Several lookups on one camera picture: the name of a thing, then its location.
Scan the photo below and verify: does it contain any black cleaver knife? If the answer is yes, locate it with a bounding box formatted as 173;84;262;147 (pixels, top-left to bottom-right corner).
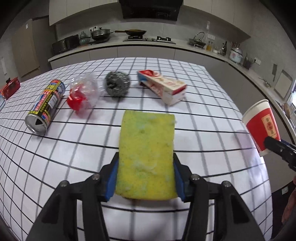
272;63;278;82

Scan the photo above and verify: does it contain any yellow oil bottle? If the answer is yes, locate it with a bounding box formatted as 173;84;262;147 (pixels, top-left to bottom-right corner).
206;41;213;52

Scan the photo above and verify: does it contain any black wok with lid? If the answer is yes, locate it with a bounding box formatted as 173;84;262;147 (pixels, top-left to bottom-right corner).
90;28;112;44

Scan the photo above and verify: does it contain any black utensil holder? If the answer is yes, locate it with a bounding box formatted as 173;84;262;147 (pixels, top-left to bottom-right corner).
243;54;256;70

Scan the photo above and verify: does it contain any yellow green sponge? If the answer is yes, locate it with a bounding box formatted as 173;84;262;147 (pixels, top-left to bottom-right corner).
115;110;177;201

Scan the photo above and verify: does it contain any gas stove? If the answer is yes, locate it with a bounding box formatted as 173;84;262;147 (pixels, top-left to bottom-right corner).
124;36;176;45

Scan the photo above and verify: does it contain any black range hood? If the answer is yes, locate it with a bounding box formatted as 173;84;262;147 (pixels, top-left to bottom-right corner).
119;0;183;21

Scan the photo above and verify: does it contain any dark glass bottle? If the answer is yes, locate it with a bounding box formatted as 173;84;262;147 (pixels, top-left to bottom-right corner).
220;41;227;56

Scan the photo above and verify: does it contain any red paper cup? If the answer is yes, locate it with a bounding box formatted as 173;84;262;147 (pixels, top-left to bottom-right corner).
242;99;280;157

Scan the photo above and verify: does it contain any green ceramic teapot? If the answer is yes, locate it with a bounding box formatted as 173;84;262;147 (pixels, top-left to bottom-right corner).
79;31;90;46

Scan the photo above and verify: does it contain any person's right hand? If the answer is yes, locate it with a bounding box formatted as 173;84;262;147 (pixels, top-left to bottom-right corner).
281;188;296;223

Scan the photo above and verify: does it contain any black microwave oven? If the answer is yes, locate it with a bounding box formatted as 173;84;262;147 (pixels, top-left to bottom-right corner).
52;34;80;55

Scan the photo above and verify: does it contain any steel wool scrubber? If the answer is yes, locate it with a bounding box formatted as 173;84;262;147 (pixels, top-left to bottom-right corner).
104;71;131;97

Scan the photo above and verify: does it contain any black frying pan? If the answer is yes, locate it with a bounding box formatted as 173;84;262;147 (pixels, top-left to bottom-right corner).
114;29;146;37

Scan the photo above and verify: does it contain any black colourful drink can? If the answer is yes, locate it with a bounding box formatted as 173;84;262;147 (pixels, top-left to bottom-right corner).
25;79;65;135

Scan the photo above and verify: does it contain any red white carton box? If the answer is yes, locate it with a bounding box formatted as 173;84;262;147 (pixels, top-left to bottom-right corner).
137;70;187;106

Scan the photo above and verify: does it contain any white rice cooker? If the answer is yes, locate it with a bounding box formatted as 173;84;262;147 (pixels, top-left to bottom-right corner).
229;42;243;64

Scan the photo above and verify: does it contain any white cutting board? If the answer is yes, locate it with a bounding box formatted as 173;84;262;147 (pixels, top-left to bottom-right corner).
274;70;293;99

